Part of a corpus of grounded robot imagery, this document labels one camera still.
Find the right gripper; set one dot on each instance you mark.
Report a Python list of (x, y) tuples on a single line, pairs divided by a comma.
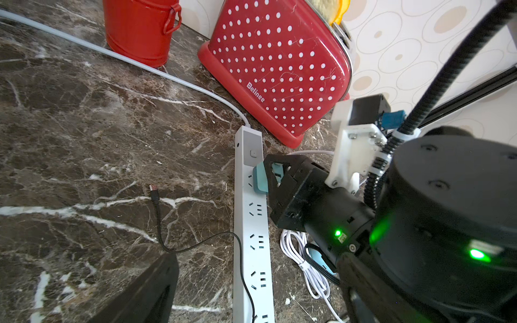
[(300, 200)]

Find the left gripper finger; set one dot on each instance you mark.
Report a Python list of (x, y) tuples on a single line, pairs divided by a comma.
[(148, 298)]

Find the teal charger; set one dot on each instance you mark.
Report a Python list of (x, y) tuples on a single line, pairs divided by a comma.
[(260, 182)]

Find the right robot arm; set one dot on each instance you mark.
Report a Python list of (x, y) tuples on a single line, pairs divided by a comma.
[(434, 237)]

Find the blue earbud case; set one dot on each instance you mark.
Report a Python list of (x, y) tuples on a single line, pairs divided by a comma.
[(318, 258)]

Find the white power strip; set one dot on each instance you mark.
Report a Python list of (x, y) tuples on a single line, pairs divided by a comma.
[(253, 299)]

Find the red toaster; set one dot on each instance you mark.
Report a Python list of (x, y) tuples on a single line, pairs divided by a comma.
[(282, 62)]

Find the rear yellow toast slice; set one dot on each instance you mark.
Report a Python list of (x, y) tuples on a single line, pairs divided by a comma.
[(331, 11)]

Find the red metal cup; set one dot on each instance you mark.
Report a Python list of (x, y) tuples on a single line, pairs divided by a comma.
[(142, 29)]

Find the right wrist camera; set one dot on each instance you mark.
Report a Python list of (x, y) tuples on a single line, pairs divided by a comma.
[(361, 126)]

